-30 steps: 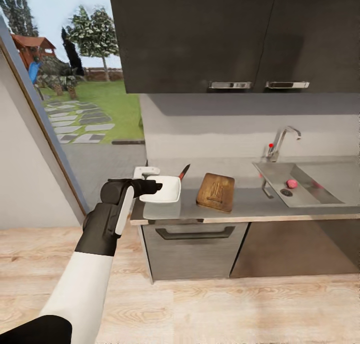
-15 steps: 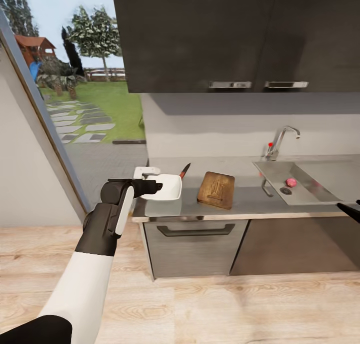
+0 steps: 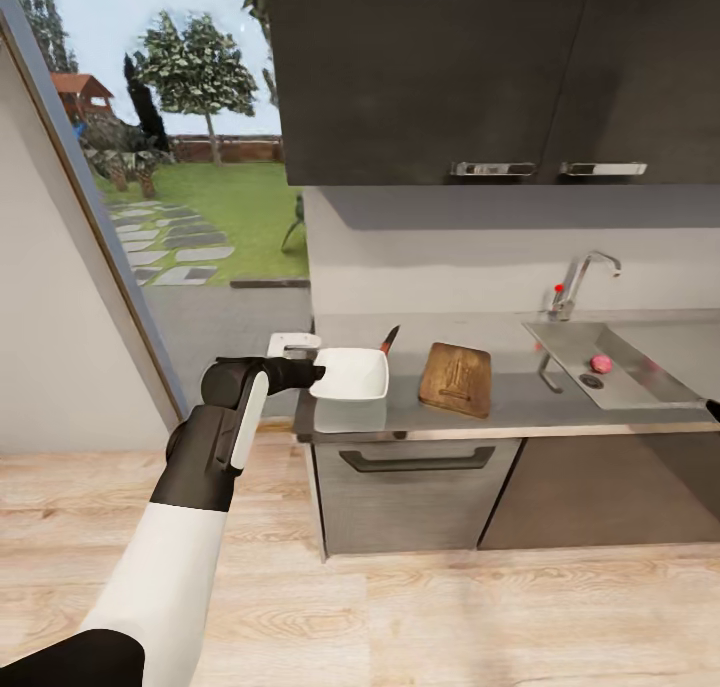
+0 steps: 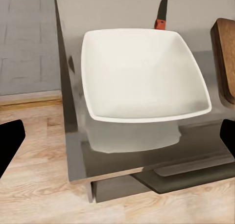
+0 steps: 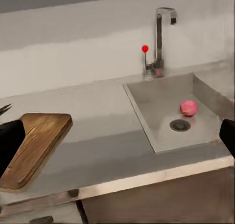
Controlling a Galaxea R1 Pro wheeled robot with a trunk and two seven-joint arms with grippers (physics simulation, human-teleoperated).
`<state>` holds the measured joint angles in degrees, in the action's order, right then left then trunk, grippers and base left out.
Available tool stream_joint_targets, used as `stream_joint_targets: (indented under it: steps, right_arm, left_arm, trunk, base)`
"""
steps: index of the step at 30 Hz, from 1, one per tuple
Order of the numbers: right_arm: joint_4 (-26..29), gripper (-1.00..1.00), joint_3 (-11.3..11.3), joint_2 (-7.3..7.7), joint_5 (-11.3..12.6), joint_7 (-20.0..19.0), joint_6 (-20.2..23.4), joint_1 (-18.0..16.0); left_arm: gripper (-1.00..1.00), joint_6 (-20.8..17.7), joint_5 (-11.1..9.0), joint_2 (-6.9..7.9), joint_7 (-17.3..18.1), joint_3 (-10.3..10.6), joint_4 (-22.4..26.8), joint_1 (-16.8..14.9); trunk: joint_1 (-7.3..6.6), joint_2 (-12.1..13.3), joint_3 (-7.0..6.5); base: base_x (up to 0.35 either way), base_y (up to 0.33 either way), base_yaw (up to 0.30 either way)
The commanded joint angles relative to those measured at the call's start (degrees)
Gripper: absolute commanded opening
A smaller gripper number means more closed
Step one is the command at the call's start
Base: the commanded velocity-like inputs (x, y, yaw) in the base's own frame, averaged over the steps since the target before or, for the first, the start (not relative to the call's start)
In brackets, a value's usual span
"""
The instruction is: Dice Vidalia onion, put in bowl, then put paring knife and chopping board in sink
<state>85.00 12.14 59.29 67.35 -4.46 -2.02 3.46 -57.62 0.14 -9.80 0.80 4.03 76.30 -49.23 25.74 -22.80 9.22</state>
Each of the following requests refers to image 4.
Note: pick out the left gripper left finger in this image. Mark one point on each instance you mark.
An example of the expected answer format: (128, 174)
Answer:
(12, 135)

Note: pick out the bowl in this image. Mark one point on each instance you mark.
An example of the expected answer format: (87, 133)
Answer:
(135, 75)

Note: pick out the parer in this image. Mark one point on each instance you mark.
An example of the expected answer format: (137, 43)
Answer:
(161, 20)

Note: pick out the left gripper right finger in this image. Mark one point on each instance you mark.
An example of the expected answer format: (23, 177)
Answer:
(227, 134)

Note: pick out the dishwasher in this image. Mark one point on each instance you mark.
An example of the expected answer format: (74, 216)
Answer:
(166, 179)

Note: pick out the fixed window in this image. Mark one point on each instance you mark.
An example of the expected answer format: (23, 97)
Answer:
(29, 55)

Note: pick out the cutting board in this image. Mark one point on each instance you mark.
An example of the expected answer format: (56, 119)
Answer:
(224, 30)

